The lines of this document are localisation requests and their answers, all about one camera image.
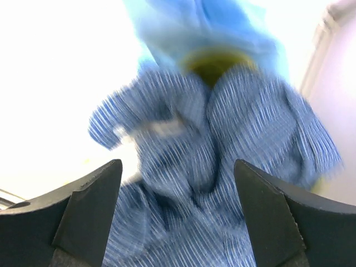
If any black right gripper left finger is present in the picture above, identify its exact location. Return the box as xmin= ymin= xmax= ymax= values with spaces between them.
xmin=1 ymin=160 xmax=122 ymax=266

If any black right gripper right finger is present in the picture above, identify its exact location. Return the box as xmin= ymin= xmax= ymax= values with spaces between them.
xmin=234 ymin=160 xmax=355 ymax=266

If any dark blue checked shirt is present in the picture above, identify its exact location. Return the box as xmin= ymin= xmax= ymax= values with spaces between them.
xmin=88 ymin=66 xmax=341 ymax=266

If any light blue shirt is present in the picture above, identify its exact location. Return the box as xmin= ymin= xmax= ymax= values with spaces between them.
xmin=124 ymin=1 xmax=289 ymax=78

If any green laundry basket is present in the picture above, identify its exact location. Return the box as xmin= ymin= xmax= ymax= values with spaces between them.
xmin=180 ymin=47 xmax=256 ymax=88

